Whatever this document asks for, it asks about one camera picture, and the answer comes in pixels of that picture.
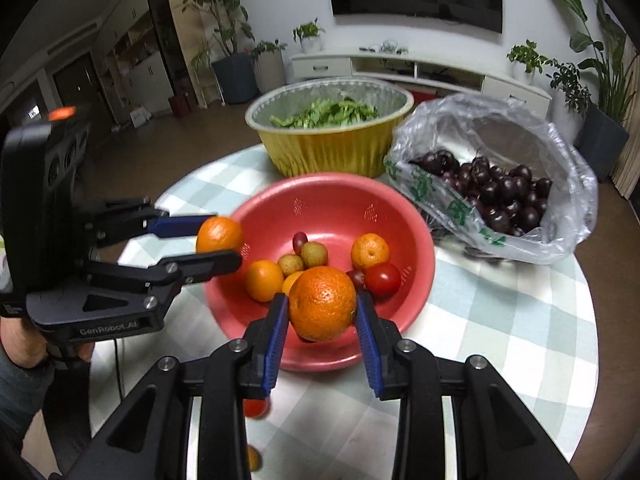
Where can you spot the red grape tomato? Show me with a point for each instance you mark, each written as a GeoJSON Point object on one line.
{"type": "Point", "coordinates": [298, 241]}

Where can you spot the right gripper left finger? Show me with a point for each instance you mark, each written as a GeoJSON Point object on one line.
{"type": "Point", "coordinates": [245, 368]}

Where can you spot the gold foil bowl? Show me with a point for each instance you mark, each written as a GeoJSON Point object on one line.
{"type": "Point", "coordinates": [355, 149]}

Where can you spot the small orange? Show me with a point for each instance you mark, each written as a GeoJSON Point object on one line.
{"type": "Point", "coordinates": [254, 458]}

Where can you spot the plant in white ribbed pot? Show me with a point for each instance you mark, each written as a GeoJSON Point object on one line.
{"type": "Point", "coordinates": [269, 70]}

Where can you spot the green leafy vegetables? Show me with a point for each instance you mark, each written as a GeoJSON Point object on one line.
{"type": "Point", "coordinates": [328, 113]}

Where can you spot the pile of dark cherries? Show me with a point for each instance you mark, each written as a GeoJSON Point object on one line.
{"type": "Point", "coordinates": [509, 201]}

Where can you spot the dark plum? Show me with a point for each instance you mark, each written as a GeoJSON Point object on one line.
{"type": "Point", "coordinates": [358, 279]}

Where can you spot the white tv cabinet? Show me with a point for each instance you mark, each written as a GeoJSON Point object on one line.
{"type": "Point", "coordinates": [419, 71]}

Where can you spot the tall plant in dark pot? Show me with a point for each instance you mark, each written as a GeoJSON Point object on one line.
{"type": "Point", "coordinates": [233, 72]}

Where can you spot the clear plastic bag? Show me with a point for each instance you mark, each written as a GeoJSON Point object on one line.
{"type": "Point", "coordinates": [509, 134]}

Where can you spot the bushy plant in white pot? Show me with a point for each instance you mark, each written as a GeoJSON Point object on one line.
{"type": "Point", "coordinates": [570, 98]}

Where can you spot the left hand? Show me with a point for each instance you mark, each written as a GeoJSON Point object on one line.
{"type": "Point", "coordinates": [22, 342]}

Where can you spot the smooth yellow orange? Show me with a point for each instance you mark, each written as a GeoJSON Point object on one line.
{"type": "Point", "coordinates": [263, 279]}

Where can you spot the large leaf plant dark pot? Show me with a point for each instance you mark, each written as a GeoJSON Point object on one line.
{"type": "Point", "coordinates": [603, 136]}

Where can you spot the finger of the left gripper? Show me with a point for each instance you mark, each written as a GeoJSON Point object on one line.
{"type": "Point", "coordinates": [180, 224]}
{"type": "Point", "coordinates": [193, 268]}

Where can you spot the small plant on cabinet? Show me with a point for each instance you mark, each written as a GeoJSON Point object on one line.
{"type": "Point", "coordinates": [526, 61]}
{"type": "Point", "coordinates": [309, 36]}

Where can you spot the small plant on cabinet left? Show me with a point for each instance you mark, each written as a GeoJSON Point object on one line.
{"type": "Point", "coordinates": [309, 36]}

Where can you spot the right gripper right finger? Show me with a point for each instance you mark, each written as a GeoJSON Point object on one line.
{"type": "Point", "coordinates": [398, 368]}

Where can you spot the small plant on cabinet right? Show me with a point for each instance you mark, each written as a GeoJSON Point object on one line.
{"type": "Point", "coordinates": [526, 61]}

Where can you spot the white storage cabinet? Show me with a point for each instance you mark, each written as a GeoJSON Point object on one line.
{"type": "Point", "coordinates": [129, 63]}

